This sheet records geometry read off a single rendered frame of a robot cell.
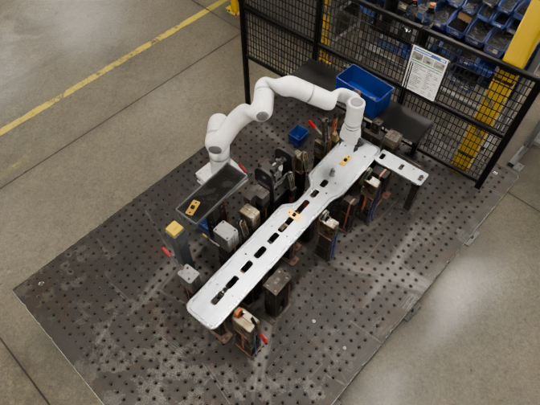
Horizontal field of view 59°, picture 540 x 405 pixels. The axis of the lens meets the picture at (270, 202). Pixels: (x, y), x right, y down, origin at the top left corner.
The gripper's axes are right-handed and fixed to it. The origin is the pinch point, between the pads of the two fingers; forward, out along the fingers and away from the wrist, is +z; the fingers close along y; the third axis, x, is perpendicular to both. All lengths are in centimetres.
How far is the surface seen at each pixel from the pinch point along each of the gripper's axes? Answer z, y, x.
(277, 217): 12, -6, -53
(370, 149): 12.3, 6.6, 14.8
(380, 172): 14.4, 19.1, 6.4
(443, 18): 24, -24, 168
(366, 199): 23.1, 20.6, -8.1
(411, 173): 12.4, 33.5, 14.5
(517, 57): -46, 49, 58
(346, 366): 42, 62, -84
